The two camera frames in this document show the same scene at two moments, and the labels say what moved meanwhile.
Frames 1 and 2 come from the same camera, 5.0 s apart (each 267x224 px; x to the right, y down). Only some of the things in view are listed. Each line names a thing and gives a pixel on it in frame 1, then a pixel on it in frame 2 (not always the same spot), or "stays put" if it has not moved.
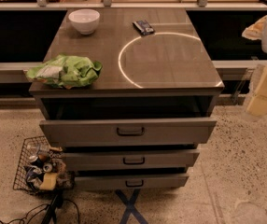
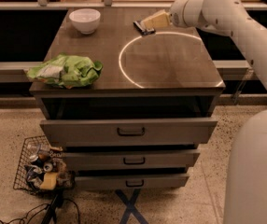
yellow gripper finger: [259, 105] to [160, 15]
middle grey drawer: [133, 160] stays put
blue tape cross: [131, 206] stays put
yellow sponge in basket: [49, 181] stays put
